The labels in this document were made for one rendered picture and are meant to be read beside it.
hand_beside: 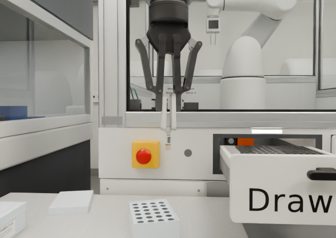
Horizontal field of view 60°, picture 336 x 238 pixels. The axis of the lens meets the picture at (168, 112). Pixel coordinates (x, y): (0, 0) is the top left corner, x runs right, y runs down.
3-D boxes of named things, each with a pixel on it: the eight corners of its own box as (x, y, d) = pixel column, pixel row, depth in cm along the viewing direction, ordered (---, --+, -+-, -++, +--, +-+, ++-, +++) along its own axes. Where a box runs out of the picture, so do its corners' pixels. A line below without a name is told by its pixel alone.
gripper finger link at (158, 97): (163, 84, 55) (147, 84, 55) (162, 111, 55) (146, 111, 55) (162, 85, 56) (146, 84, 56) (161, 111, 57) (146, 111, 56)
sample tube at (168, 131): (171, 150, 56) (171, 126, 56) (165, 150, 56) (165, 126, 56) (170, 149, 57) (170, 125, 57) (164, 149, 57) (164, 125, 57)
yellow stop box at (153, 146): (157, 169, 77) (157, 142, 77) (130, 168, 77) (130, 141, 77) (159, 165, 82) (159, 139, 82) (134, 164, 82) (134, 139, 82)
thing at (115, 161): (481, 184, 76) (483, 129, 76) (98, 177, 83) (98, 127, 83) (318, 140, 171) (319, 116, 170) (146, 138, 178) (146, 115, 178)
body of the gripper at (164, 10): (148, -4, 51) (147, 49, 51) (195, -1, 52) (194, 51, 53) (145, 10, 59) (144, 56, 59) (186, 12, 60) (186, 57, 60)
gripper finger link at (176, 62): (169, 38, 58) (176, 38, 58) (172, 95, 58) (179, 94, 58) (172, 34, 54) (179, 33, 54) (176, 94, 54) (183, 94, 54)
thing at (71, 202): (87, 212, 67) (87, 205, 67) (48, 215, 66) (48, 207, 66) (93, 195, 80) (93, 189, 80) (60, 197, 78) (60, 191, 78)
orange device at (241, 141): (254, 150, 115) (254, 136, 115) (225, 150, 116) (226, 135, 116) (251, 148, 119) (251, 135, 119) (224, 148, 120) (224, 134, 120)
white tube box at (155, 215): (179, 240, 53) (179, 219, 53) (133, 245, 52) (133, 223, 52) (165, 215, 66) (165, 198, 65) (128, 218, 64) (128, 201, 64)
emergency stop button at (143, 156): (150, 164, 75) (150, 149, 74) (135, 164, 75) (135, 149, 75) (152, 162, 78) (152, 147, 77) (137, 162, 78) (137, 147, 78)
